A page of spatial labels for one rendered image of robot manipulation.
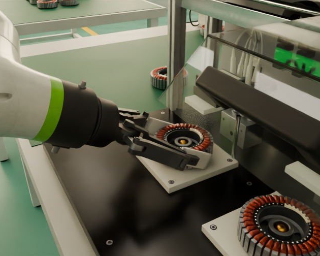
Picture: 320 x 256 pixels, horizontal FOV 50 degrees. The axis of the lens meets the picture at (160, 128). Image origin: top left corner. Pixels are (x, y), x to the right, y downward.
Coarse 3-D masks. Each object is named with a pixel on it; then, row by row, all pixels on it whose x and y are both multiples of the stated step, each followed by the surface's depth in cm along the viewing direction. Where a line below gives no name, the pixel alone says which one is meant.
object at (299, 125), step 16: (208, 80) 25; (224, 80) 24; (208, 96) 27; (224, 96) 23; (240, 96) 23; (256, 96) 22; (240, 112) 22; (256, 112) 21; (272, 112) 20; (288, 112) 20; (272, 128) 20; (288, 128) 19; (304, 128) 19; (304, 144) 18
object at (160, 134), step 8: (168, 128) 66; (176, 128) 67; (184, 128) 67; (192, 128) 66; (160, 136) 63; (168, 136) 65; (176, 136) 67; (184, 136) 67; (192, 136) 66; (200, 136) 64; (176, 144) 63; (184, 144) 63; (200, 144) 62; (208, 144) 61; (208, 152) 61
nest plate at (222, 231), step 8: (240, 208) 52; (224, 216) 51; (232, 216) 51; (208, 224) 50; (216, 224) 50; (224, 224) 50; (232, 224) 50; (264, 224) 50; (208, 232) 48; (216, 232) 48; (224, 232) 48; (232, 232) 48; (216, 240) 47; (224, 240) 47; (232, 240) 47; (296, 240) 47; (224, 248) 46; (232, 248) 46; (240, 248) 46
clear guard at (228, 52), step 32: (224, 32) 34; (256, 32) 34; (288, 32) 34; (192, 64) 33; (224, 64) 30; (256, 64) 28; (288, 64) 26; (160, 96) 33; (192, 96) 31; (288, 96) 24; (224, 128) 27; (256, 128) 25; (256, 160) 24; (288, 160) 22; (288, 192) 21
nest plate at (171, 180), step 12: (192, 144) 68; (216, 156) 64; (228, 156) 64; (156, 168) 61; (168, 168) 61; (192, 168) 61; (216, 168) 61; (228, 168) 62; (168, 180) 58; (180, 180) 58; (192, 180) 59; (168, 192) 57
